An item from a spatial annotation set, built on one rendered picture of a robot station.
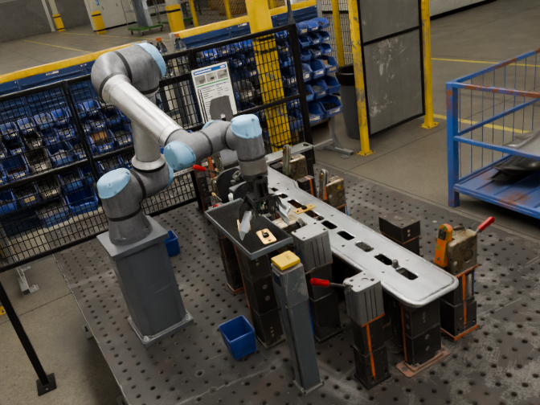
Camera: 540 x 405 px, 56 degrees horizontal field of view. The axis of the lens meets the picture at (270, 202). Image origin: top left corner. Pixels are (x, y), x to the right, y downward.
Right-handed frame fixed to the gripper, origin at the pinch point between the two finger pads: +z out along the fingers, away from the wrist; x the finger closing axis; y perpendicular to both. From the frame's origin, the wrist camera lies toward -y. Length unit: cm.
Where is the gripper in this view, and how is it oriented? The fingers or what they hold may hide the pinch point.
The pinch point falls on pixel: (264, 231)
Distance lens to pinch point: 148.1
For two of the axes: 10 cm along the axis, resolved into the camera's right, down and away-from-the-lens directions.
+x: 9.2, -2.9, 2.4
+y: 3.4, 3.5, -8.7
